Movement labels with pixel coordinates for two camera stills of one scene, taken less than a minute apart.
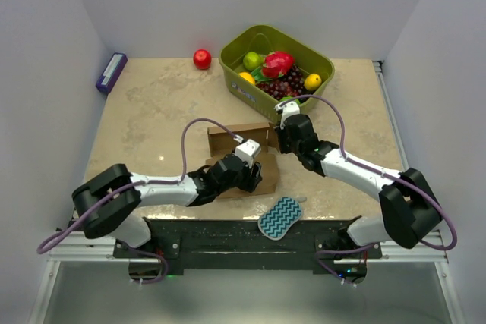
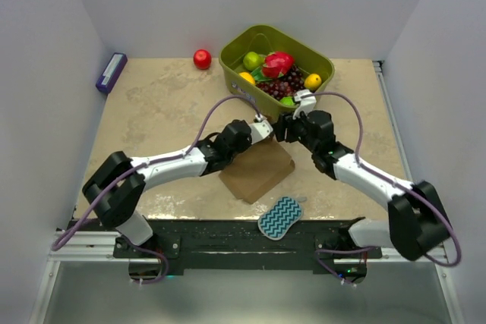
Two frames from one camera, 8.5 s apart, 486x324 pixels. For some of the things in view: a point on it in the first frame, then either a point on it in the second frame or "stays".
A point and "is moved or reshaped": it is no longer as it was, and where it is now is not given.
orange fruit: [247, 77] stays
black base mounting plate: [239, 247] stays
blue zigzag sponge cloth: [279, 217] stays
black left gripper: [252, 177] -> [247, 144]
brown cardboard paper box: [221, 143] is moved or reshaped
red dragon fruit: [277, 64] stays
